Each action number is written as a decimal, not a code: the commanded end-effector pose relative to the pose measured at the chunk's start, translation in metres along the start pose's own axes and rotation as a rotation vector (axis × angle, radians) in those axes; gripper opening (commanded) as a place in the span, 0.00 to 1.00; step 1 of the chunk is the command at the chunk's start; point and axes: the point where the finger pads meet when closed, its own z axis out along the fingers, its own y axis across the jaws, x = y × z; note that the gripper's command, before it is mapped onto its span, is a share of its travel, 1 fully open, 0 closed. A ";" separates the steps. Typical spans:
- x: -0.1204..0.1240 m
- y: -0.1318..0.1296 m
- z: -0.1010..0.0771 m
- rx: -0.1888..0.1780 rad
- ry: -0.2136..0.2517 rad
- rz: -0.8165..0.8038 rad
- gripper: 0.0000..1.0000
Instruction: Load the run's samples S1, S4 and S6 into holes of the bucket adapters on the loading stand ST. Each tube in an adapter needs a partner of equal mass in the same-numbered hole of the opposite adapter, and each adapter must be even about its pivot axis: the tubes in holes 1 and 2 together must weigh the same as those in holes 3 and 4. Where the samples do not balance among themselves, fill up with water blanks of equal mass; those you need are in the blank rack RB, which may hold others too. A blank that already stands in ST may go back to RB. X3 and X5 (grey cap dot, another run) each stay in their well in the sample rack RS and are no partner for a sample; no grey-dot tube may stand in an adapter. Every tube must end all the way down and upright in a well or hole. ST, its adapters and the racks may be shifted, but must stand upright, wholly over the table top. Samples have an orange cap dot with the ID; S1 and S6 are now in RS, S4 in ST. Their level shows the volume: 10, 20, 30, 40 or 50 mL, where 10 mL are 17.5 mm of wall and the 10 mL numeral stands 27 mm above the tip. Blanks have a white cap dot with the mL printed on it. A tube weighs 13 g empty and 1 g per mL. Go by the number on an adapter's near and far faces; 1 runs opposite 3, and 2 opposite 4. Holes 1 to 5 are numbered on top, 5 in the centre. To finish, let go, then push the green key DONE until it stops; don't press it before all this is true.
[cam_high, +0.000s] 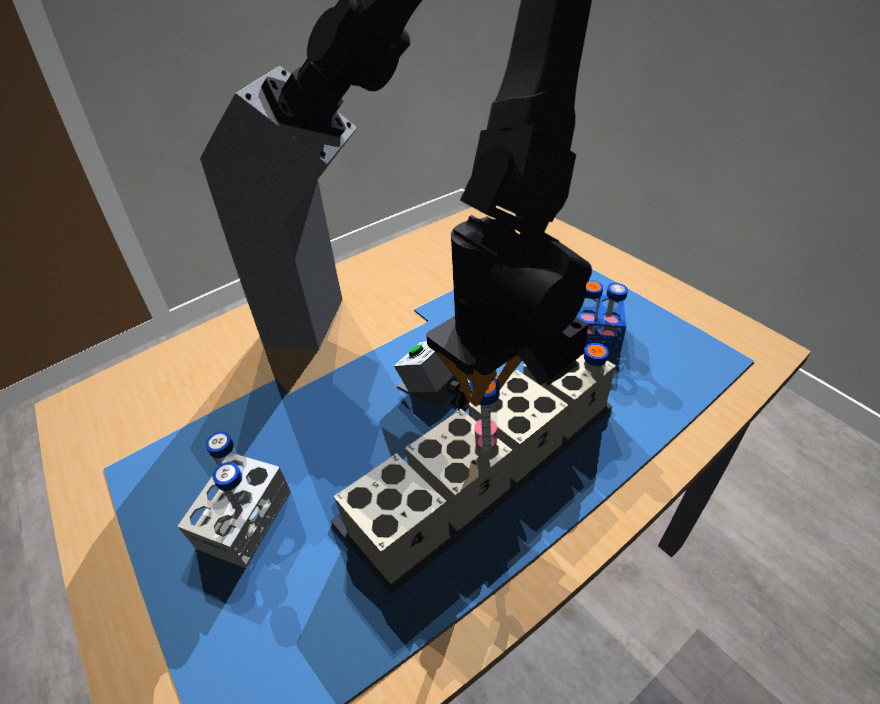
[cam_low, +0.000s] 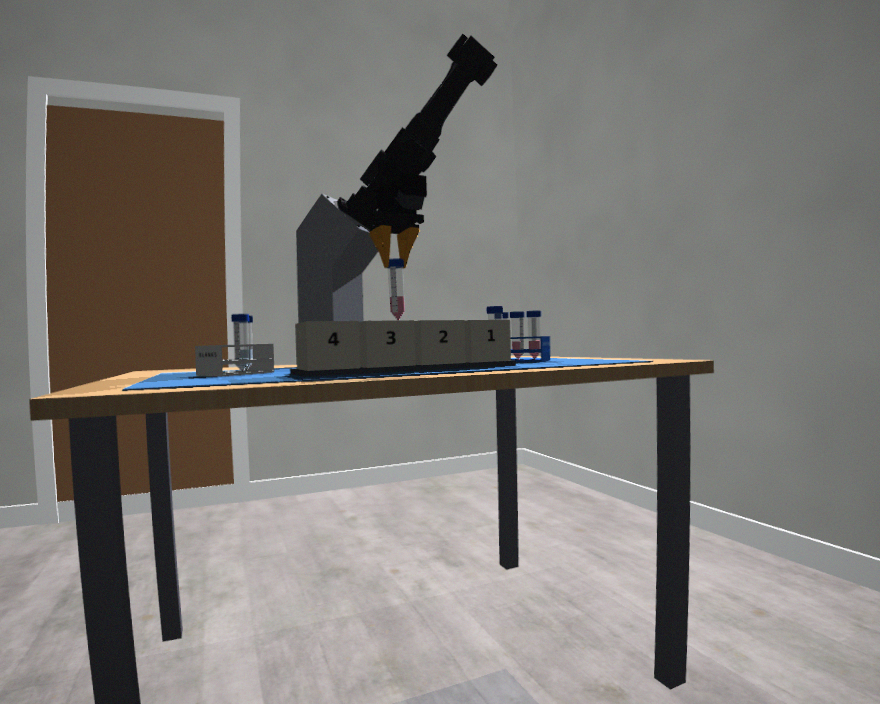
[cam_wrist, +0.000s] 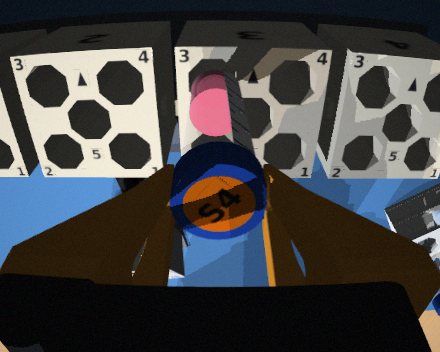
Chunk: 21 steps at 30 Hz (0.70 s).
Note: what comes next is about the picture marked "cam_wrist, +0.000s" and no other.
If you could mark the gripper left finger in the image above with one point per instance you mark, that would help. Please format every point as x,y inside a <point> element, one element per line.
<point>102,242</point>

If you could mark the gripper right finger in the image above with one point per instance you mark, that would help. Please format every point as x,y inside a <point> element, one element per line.
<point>337,245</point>

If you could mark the blue flat mat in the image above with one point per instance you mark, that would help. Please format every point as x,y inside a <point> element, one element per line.
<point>31,205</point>

